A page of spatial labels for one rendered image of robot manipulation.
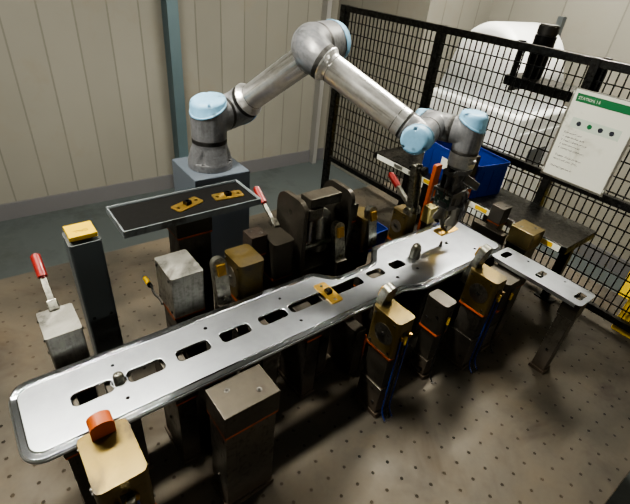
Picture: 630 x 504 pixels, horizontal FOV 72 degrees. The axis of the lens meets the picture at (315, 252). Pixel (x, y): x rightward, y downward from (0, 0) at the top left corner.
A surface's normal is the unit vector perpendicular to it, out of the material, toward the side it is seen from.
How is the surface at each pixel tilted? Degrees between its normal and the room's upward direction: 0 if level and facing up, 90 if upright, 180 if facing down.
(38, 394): 0
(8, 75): 90
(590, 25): 90
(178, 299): 90
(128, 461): 0
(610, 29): 90
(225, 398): 0
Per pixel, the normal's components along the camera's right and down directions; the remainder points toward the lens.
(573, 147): -0.79, 0.28
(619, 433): 0.10, -0.83
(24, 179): 0.59, 0.50
